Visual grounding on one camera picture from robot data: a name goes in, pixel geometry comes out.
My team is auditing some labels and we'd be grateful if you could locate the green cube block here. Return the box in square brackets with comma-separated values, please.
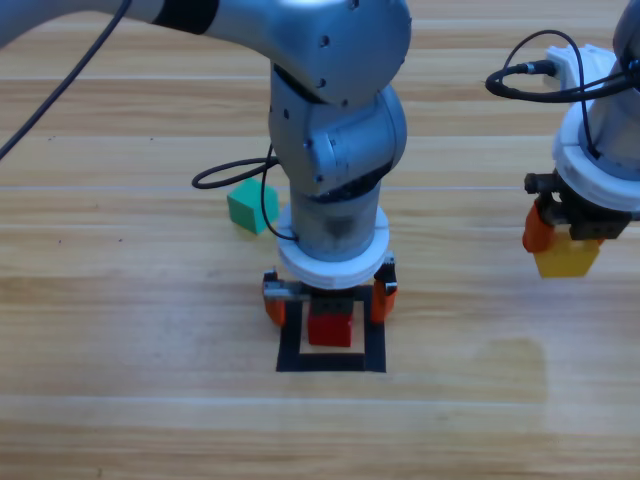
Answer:
[226, 179, 280, 235]

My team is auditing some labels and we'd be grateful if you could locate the yellow cube block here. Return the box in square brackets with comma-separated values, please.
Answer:
[532, 234, 601, 279]

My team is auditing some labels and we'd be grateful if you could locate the black tape square outline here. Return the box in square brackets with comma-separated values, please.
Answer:
[275, 284, 387, 375]

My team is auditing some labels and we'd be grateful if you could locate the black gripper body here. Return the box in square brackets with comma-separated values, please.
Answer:
[523, 169, 629, 241]
[263, 279, 355, 318]

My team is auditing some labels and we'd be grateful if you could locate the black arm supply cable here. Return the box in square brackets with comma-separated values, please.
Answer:
[0, 0, 134, 161]

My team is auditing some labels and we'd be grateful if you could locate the red cube block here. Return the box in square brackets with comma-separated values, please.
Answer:
[306, 298, 355, 348]

